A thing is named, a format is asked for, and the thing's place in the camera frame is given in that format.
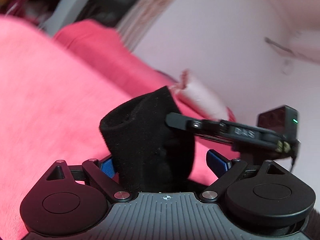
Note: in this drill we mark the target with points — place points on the pink striped curtain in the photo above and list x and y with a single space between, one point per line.
147 12

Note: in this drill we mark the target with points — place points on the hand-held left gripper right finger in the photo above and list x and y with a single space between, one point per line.
217 163

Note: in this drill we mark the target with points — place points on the black pants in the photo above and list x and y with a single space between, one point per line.
145 135

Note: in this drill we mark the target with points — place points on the dark wooden door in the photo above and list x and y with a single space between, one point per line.
110 0

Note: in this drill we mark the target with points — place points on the pale pink satin pillow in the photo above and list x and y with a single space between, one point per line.
202 97

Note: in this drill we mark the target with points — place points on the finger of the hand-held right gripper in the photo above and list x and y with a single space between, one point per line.
192 126

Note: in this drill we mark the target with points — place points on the red bed sheet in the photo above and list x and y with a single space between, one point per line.
100 45

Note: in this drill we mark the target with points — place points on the light pink blanket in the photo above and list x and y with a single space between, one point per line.
50 105

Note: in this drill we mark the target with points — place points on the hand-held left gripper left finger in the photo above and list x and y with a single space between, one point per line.
109 168

